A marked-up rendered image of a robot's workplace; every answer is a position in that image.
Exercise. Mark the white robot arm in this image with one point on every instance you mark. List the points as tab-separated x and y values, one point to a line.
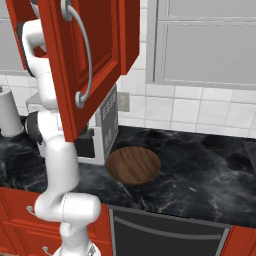
61	160

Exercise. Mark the brown wooden bowl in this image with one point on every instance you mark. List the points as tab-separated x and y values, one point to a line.
133	165

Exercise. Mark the red cabinet door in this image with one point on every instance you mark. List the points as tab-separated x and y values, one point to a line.
96	40

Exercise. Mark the red base cabinet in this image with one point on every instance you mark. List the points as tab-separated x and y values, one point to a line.
241	243

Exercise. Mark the black dishwasher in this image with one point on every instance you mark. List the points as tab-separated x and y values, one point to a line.
160	243

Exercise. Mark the grey cylindrical canister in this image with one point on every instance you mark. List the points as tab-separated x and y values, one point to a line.
9	113

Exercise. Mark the red base cabinets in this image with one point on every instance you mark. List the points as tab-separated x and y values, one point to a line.
16	226

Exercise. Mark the grey wall outlet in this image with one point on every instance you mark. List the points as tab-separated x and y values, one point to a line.
123	101

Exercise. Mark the red wall cabinet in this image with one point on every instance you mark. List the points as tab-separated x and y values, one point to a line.
130	33

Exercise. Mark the grey wall cabinets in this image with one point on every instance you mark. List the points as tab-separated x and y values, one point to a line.
206	43

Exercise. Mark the grey wall cabinet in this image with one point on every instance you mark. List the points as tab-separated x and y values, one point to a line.
8	46

